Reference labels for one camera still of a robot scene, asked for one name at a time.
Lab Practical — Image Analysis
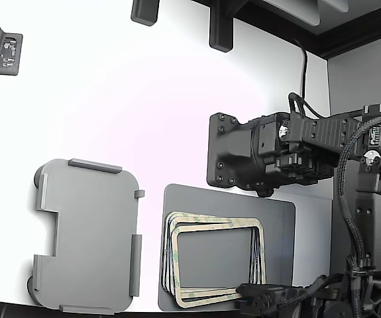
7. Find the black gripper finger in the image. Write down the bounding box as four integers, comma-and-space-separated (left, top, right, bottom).
236, 284, 257, 297

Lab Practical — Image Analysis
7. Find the rectangular frame with tape liner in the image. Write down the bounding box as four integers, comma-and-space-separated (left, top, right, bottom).
159, 210, 260, 309
172, 223, 266, 303
167, 217, 266, 306
163, 212, 264, 308

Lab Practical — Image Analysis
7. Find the dark gray wall bracket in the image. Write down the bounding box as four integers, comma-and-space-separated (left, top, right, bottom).
130, 0, 160, 26

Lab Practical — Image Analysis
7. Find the light gray plastic box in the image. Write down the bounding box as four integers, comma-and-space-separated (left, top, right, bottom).
27, 158, 145, 315

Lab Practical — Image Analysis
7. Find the black wall bracket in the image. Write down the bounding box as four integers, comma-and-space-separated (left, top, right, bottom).
209, 0, 235, 53

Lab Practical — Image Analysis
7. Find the dark gray foam mat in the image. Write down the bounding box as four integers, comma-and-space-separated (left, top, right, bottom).
158, 183, 298, 313

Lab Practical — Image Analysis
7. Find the black braided cable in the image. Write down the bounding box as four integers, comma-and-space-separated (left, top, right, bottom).
276, 273, 347, 309
334, 115, 381, 276

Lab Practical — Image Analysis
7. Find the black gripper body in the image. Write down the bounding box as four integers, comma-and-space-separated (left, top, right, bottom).
239, 284, 310, 318

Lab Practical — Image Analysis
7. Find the thin black cable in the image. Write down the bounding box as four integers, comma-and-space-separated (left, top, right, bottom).
291, 36, 309, 100

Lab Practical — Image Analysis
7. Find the black enclosure frame beam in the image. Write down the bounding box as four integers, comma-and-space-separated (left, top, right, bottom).
190, 0, 381, 61

